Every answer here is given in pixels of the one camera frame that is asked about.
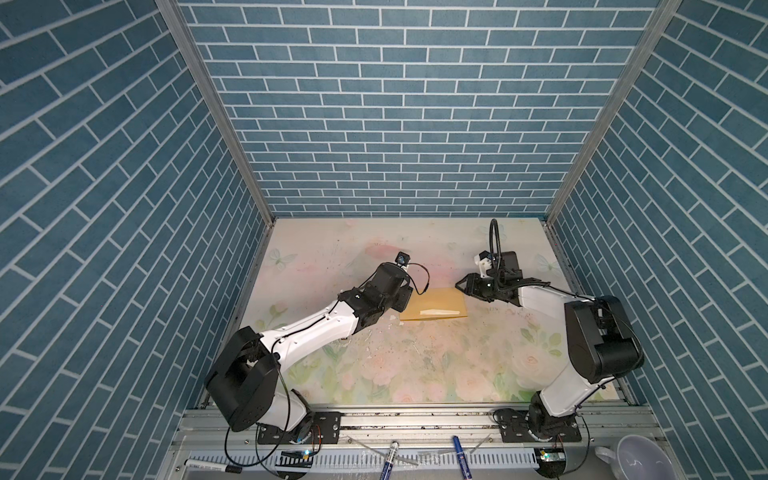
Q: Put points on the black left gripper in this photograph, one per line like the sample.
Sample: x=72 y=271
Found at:
x=404 y=298

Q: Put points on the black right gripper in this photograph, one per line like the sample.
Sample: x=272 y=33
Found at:
x=471 y=287

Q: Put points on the brown paper envelope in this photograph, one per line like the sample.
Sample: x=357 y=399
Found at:
x=437 y=304

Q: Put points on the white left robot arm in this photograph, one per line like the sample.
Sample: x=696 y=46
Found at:
x=246 y=381

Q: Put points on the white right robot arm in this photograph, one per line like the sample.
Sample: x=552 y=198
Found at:
x=601 y=346

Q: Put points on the white-blue marker pen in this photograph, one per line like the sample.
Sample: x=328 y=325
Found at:
x=389 y=461

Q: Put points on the blue marker pen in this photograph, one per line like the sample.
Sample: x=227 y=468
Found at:
x=461 y=457

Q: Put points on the white plastic cup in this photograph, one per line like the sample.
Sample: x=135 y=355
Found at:
x=636 y=457

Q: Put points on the black marker pen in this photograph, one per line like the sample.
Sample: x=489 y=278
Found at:
x=213 y=466

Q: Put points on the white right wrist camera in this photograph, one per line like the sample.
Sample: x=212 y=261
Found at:
x=484 y=263

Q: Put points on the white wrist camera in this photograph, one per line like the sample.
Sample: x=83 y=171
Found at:
x=402 y=260
x=484 y=263

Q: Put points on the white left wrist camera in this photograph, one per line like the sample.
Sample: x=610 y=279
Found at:
x=402 y=260

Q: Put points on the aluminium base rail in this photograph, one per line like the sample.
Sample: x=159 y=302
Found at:
x=357 y=438

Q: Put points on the aluminium right corner post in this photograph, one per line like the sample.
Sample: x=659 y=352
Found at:
x=657 y=24

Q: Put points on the aluminium corner post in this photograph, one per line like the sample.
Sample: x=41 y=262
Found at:
x=181 y=34
x=657 y=24

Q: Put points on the aluminium left corner post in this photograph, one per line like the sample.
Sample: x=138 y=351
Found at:
x=181 y=34

